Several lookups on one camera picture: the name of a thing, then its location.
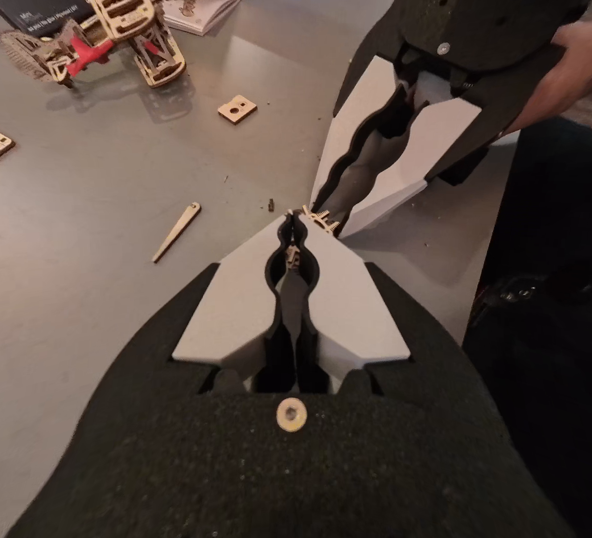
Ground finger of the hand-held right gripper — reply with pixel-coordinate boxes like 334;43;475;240
339;72;483;239
310;55;410;209

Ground wooden gear assembly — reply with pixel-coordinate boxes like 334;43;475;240
302;204;341;238

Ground small wooden toothed piece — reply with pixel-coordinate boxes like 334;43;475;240
284;210;302;271

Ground person's dark trousers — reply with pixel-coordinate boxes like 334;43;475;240
462;115;592;538

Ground grey desk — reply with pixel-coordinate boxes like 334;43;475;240
0;0;522;535

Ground person's right hand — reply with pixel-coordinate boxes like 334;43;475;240
502;20;592;137

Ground square wooden piece with holes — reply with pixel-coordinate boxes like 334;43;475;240
217;94;259;125

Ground wooden model plane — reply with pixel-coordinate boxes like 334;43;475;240
0;0;187;88

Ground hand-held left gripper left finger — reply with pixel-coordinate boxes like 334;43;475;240
172;213;295;382

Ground pointed wooden stick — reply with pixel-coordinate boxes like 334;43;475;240
152;201;202;264

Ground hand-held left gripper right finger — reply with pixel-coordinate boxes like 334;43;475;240
295;213;411;393

